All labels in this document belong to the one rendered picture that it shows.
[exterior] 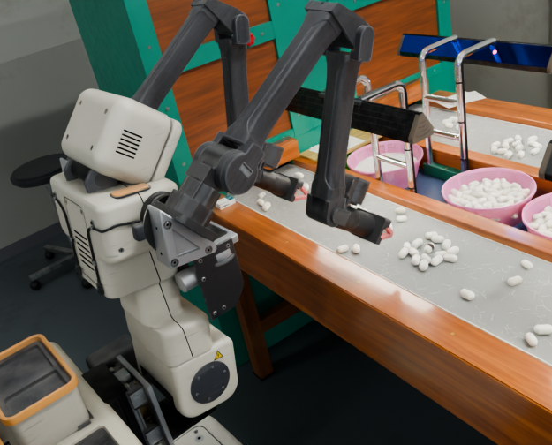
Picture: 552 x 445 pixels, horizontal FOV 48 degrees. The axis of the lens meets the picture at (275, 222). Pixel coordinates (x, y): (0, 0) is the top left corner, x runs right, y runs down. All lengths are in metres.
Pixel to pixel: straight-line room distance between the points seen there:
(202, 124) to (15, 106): 2.03
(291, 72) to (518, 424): 0.80
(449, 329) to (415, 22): 1.57
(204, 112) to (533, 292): 1.18
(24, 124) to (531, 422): 3.34
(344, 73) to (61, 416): 0.87
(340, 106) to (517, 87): 3.19
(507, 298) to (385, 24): 1.37
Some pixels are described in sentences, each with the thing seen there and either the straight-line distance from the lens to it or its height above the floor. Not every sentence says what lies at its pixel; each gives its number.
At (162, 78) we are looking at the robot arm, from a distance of 1.51.
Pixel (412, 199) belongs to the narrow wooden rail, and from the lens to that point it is 1.92.
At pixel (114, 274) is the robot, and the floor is 1.07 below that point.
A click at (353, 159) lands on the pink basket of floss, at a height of 0.75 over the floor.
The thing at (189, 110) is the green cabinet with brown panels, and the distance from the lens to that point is 2.09.
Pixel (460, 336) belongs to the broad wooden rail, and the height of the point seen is 0.77.
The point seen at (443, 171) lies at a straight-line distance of 2.20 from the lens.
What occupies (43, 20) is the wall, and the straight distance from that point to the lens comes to 4.02.
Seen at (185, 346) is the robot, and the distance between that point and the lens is 1.37.
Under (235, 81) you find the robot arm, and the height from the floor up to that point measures 1.26.
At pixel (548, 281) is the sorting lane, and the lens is 1.59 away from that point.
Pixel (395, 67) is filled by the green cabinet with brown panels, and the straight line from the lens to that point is 2.62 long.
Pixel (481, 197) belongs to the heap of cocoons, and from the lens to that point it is 1.96.
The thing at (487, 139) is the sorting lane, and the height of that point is 0.74.
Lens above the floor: 1.67
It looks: 28 degrees down
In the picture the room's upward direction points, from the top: 13 degrees counter-clockwise
